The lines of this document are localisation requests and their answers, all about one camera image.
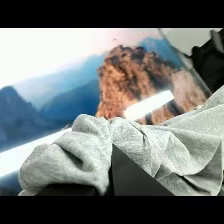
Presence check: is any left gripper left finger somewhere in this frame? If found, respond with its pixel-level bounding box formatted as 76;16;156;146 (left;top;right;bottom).
35;182;100;197

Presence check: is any dark green garment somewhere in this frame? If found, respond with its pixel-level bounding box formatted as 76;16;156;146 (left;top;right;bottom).
190;28;224;95

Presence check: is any grey shirt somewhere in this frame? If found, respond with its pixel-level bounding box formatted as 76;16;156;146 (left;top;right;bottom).
17;85;224;197

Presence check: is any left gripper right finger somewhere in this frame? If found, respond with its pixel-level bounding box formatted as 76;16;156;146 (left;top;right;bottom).
105;143;174;197

